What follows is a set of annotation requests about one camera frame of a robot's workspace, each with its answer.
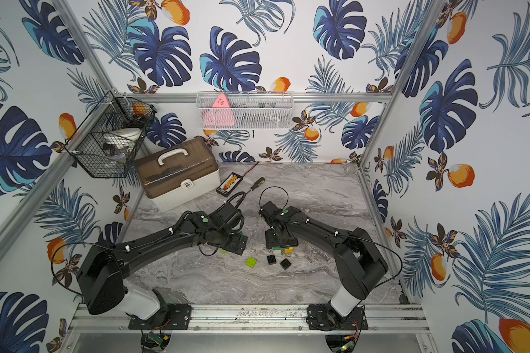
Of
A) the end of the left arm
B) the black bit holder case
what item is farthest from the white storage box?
the end of the left arm

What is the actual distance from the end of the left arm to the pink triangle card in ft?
1.48

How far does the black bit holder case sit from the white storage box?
82 millimetres

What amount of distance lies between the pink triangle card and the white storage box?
0.14m

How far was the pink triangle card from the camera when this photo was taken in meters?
0.90

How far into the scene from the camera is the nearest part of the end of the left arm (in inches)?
28.8

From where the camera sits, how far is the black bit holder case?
1.09m

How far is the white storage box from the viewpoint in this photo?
91 centimetres

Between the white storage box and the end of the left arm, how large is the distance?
1.15 ft

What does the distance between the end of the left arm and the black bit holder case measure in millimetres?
373
